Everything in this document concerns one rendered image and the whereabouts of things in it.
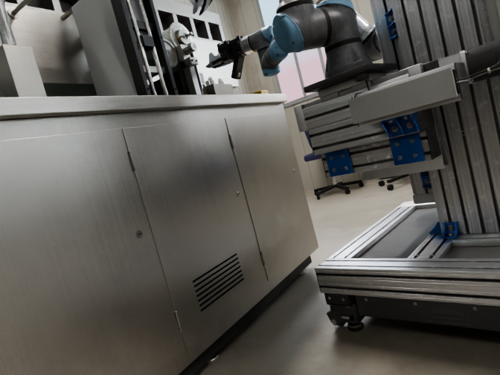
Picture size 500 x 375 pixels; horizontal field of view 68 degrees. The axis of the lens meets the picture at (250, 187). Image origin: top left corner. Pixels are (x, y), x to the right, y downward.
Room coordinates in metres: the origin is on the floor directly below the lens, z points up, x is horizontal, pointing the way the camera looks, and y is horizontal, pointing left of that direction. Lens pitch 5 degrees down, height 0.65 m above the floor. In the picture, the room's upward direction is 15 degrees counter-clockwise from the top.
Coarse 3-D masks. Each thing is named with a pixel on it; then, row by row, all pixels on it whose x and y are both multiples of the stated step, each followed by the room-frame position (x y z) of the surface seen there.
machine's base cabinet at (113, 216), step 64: (0, 128) 0.81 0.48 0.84; (64, 128) 0.93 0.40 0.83; (128, 128) 1.08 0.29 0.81; (192, 128) 1.30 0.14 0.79; (256, 128) 1.63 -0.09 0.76; (0, 192) 0.78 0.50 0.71; (64, 192) 0.88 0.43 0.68; (128, 192) 1.03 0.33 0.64; (192, 192) 1.23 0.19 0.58; (256, 192) 1.53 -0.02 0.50; (0, 256) 0.75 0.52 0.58; (64, 256) 0.85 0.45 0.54; (128, 256) 0.98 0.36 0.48; (192, 256) 1.16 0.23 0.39; (256, 256) 1.44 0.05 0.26; (0, 320) 0.72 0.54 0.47; (64, 320) 0.81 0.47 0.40; (128, 320) 0.93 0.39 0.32; (192, 320) 1.10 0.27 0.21
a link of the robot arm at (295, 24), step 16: (288, 0) 1.14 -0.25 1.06; (304, 0) 1.13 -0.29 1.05; (288, 16) 1.12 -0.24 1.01; (304, 16) 1.13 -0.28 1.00; (320, 16) 1.14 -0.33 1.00; (288, 32) 1.12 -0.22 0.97; (304, 32) 1.13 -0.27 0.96; (320, 32) 1.15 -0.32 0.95; (288, 48) 1.16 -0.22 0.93; (304, 48) 1.17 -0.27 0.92
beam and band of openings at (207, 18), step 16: (16, 0) 1.54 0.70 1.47; (32, 0) 1.67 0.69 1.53; (48, 0) 1.68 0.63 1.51; (64, 0) 1.80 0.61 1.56; (160, 0) 2.23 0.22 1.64; (160, 16) 2.30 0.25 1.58; (176, 16) 2.32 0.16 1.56; (192, 16) 2.44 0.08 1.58; (208, 16) 2.59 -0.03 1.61; (192, 32) 2.42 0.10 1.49; (208, 32) 2.55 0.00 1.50
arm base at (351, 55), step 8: (344, 40) 1.17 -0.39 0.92; (352, 40) 1.17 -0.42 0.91; (360, 40) 1.19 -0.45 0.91; (328, 48) 1.20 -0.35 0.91; (336, 48) 1.18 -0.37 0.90; (344, 48) 1.17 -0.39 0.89; (352, 48) 1.16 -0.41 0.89; (360, 48) 1.17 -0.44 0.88; (328, 56) 1.21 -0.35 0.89; (336, 56) 1.18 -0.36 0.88; (344, 56) 1.16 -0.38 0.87; (352, 56) 1.17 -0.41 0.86; (360, 56) 1.16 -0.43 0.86; (368, 56) 1.18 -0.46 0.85; (328, 64) 1.20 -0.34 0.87; (336, 64) 1.17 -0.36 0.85; (344, 64) 1.16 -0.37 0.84; (352, 64) 1.15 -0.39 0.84; (360, 64) 1.15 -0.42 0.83; (328, 72) 1.20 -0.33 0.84; (336, 72) 1.17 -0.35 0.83
